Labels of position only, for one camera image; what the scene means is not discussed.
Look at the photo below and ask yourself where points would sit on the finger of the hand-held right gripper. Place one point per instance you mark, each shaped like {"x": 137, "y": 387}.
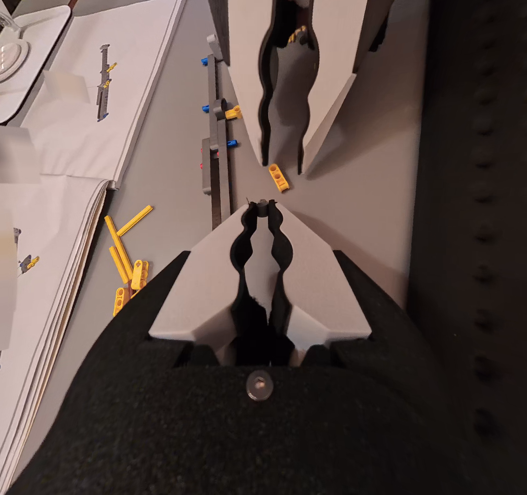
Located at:
{"x": 341, "y": 29}
{"x": 247, "y": 29}

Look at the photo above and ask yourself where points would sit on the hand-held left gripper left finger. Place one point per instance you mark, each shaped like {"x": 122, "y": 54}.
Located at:
{"x": 193, "y": 297}

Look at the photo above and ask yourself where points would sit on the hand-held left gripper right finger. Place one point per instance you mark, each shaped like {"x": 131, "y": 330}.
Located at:
{"x": 325, "y": 297}

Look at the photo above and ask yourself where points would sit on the yellow lego connector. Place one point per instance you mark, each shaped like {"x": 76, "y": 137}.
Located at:
{"x": 234, "y": 111}

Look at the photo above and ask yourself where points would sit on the black lego pin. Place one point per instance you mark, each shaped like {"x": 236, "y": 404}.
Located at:
{"x": 262, "y": 208}

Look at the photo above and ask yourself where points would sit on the long grey lego beam assembly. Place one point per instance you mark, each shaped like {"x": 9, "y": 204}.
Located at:
{"x": 222, "y": 173}

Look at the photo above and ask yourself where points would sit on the short yellow lego beam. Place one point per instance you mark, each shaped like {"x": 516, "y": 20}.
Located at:
{"x": 279, "y": 177}

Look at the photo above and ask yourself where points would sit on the cluster of yellow lego pieces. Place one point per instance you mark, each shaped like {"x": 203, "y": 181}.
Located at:
{"x": 123, "y": 247}

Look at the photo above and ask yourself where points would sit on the open instruction booklet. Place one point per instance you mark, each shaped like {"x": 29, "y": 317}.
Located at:
{"x": 103, "y": 111}

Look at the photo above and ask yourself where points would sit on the black perforated board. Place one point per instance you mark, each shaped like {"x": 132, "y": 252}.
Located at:
{"x": 473, "y": 215}

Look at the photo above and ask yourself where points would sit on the white document stand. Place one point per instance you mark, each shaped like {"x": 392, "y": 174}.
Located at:
{"x": 33, "y": 50}

